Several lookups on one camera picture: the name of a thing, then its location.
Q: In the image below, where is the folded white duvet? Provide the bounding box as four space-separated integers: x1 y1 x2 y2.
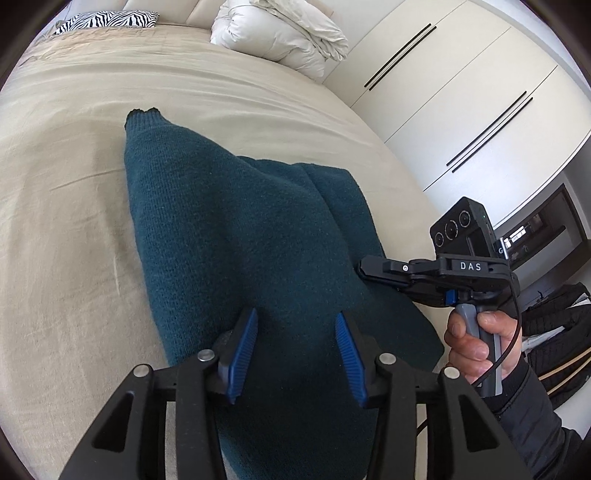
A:
211 1 349 82

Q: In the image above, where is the beige padded headboard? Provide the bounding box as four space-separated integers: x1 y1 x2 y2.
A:
121 0 233 27

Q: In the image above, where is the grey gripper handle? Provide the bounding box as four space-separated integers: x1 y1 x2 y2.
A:
454 301 506 398

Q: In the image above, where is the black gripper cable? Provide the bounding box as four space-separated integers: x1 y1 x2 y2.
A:
414 280 525 437

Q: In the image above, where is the zebra print pillow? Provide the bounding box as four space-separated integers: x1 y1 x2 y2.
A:
52 10 159 36

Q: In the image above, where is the bed with beige sheet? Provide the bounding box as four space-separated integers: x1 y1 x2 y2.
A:
1 25 438 479

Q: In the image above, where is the black backpack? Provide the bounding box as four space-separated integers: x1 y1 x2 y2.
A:
522 283 590 408

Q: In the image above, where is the dark teal knit sweater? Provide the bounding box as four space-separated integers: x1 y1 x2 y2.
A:
124 109 444 479

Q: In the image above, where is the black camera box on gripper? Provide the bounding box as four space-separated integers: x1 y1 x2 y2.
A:
430 197 505 258

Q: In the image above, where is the white wardrobe with black handles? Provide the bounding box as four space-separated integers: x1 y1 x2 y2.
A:
325 1 590 225

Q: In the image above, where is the black sleeved right forearm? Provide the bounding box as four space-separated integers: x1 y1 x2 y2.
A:
484 359 590 480

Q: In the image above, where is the person's right hand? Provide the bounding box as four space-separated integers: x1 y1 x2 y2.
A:
444 310 517 383

